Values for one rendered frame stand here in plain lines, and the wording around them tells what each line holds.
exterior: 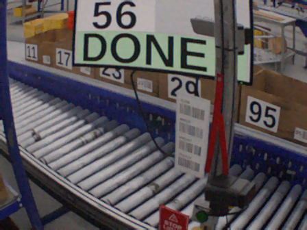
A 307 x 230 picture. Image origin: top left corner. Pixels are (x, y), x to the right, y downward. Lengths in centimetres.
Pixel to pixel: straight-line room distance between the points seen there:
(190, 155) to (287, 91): 90
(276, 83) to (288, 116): 34
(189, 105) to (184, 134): 7
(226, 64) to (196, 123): 16
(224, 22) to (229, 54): 7
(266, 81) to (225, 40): 100
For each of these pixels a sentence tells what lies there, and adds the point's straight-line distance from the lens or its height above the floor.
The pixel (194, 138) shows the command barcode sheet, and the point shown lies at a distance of 89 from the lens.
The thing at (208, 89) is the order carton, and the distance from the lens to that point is 157.
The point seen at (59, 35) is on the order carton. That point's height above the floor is 99.
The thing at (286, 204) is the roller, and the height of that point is 75.
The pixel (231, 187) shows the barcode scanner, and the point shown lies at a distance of 83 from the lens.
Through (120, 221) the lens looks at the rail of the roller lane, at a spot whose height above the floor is 74.
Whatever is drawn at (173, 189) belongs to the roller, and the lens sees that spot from 140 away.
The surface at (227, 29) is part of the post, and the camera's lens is 76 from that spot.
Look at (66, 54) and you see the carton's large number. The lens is 214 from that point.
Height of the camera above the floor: 157
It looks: 26 degrees down
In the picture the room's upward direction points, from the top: straight up
